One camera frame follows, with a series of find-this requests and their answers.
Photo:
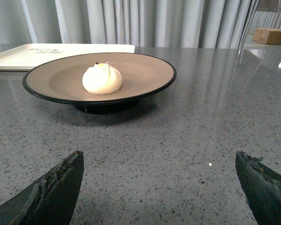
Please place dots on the brown cardboard box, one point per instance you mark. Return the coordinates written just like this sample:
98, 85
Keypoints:
268, 36

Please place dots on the grey pleated curtain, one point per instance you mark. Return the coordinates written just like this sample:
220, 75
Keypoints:
220, 24

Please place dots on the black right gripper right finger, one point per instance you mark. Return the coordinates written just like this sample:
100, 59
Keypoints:
262, 188

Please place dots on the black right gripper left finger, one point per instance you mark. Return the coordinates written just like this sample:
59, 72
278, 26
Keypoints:
51, 199

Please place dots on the white steamed bun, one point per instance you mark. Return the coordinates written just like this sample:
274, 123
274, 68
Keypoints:
102, 79

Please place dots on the white rectangular tray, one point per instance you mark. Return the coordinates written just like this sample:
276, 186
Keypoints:
29, 56

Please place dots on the beige plate with black rim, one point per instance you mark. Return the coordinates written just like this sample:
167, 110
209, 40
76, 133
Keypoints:
61, 80

